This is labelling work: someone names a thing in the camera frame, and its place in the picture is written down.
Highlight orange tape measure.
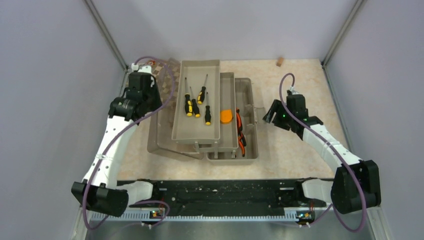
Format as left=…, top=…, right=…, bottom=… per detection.
left=219, top=109, right=234, bottom=125

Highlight wooden chessboard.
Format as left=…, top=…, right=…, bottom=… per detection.
left=152, top=58, right=181, bottom=109

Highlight small wooden block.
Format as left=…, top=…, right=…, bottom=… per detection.
left=276, top=57, right=285, bottom=67

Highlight large orange combination pliers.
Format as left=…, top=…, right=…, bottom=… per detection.
left=236, top=107, right=243, bottom=133

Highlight aluminium frame rail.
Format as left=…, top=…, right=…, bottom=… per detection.
left=79, top=205, right=382, bottom=223

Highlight black yellow small screwdriver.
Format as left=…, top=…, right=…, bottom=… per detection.
left=197, top=74, right=209, bottom=105

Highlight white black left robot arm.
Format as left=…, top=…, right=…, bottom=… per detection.
left=71, top=70, right=162, bottom=217

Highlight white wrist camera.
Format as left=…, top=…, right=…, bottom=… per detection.
left=129, top=63, right=154, bottom=79
left=286, top=85, right=300, bottom=96

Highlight black yellow long screwdriver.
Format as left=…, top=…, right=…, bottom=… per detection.
left=204, top=92, right=212, bottom=126

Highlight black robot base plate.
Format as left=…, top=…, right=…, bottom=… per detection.
left=150, top=179, right=328, bottom=217

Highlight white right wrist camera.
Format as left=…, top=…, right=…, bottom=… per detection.
left=286, top=85, right=300, bottom=96

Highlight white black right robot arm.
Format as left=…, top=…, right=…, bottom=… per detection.
left=262, top=94, right=382, bottom=214

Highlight black yellow medium screwdriver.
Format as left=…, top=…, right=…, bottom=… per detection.
left=191, top=97, right=201, bottom=118

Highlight translucent beige tool box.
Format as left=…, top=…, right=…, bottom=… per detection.
left=147, top=60, right=259, bottom=165

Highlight small orange needle-nose pliers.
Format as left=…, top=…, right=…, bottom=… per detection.
left=238, top=132, right=247, bottom=157

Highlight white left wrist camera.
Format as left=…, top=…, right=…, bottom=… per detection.
left=129, top=63, right=154, bottom=79

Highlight black yellow large screwdriver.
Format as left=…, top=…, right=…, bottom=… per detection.
left=184, top=77, right=193, bottom=117

